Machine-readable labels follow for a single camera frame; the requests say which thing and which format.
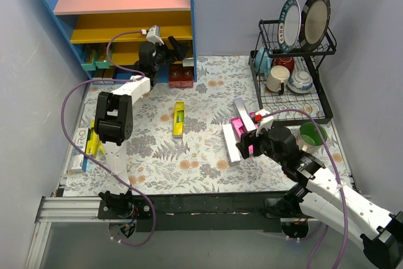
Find silver blue R.O box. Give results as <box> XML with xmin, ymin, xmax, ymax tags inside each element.
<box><xmin>182</xmin><ymin>57</ymin><xmax>195</xmax><ymax>67</ymax></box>

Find plain silver toothpaste box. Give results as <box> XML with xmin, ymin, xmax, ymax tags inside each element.
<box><xmin>222</xmin><ymin>123</ymin><xmax>241</xmax><ymax>166</ymax></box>

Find silver purple toothpaste box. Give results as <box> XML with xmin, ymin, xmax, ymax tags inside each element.
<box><xmin>92</xmin><ymin>69</ymin><xmax>105</xmax><ymax>85</ymax></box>

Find yellow toothpaste box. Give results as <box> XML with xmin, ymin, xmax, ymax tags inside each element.
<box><xmin>86</xmin><ymin>120</ymin><xmax>99</xmax><ymax>157</ymax></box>
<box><xmin>173</xmin><ymin>101</ymin><xmax>184</xmax><ymax>138</ymax></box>
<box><xmin>98</xmin><ymin>142</ymin><xmax>106</xmax><ymax>155</ymax></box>

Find yellow toothpaste box front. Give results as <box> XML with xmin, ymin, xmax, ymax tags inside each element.
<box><xmin>98</xmin><ymin>142</ymin><xmax>106</xmax><ymax>155</ymax></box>

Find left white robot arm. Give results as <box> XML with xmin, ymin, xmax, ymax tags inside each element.
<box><xmin>94</xmin><ymin>36</ymin><xmax>190</xmax><ymax>219</ymax></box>

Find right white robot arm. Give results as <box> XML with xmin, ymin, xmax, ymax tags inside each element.
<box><xmin>236</xmin><ymin>127</ymin><xmax>402</xmax><ymax>268</ymax></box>

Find blue shelf with coloured boards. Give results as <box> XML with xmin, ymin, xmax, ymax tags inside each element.
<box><xmin>43</xmin><ymin>0</ymin><xmax>196</xmax><ymax>83</ymax></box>

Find pink toothpaste box left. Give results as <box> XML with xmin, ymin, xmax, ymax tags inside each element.
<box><xmin>230</xmin><ymin>117</ymin><xmax>247</xmax><ymax>142</ymax></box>

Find green mug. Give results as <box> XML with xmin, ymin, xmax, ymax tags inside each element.
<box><xmin>296</xmin><ymin>122</ymin><xmax>328</xmax><ymax>154</ymax></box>

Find blue and white bowl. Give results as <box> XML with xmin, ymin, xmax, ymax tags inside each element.
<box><xmin>287</xmin><ymin>70</ymin><xmax>314</xmax><ymax>94</ymax></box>

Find light blue cup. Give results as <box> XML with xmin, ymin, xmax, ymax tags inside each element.
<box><xmin>254</xmin><ymin>47</ymin><xmax>272</xmax><ymax>76</ymax></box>

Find red ceramic bowl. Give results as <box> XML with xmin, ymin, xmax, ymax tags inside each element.
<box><xmin>272</xmin><ymin>57</ymin><xmax>295</xmax><ymax>74</ymax></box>

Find white plate with green rim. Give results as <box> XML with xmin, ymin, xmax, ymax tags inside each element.
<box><xmin>278</xmin><ymin>0</ymin><xmax>301</xmax><ymax>54</ymax></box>

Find dark rimmed grey plate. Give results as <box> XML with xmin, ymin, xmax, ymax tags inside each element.
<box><xmin>298</xmin><ymin>0</ymin><xmax>331</xmax><ymax>52</ymax></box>

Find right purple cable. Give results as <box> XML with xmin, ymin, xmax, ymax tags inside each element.
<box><xmin>263</xmin><ymin>108</ymin><xmax>349</xmax><ymax>269</ymax></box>

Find purple cable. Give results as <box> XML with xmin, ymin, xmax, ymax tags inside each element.
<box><xmin>60</xmin><ymin>29</ymin><xmax>157</xmax><ymax>247</ymax></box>
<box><xmin>263</xmin><ymin>108</ymin><xmax>349</xmax><ymax>269</ymax></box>

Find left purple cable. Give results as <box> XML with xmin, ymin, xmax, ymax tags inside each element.
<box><xmin>60</xmin><ymin>29</ymin><xmax>157</xmax><ymax>247</ymax></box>

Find black wire dish rack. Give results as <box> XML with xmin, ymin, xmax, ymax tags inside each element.
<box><xmin>249</xmin><ymin>20</ymin><xmax>337</xmax><ymax>124</ymax></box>

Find cream mug with dark handle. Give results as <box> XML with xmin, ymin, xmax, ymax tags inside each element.
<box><xmin>266</xmin><ymin>66</ymin><xmax>290</xmax><ymax>95</ymax></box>

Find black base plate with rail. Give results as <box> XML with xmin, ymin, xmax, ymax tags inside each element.
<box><xmin>25</xmin><ymin>192</ymin><xmax>394</xmax><ymax>269</ymax></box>

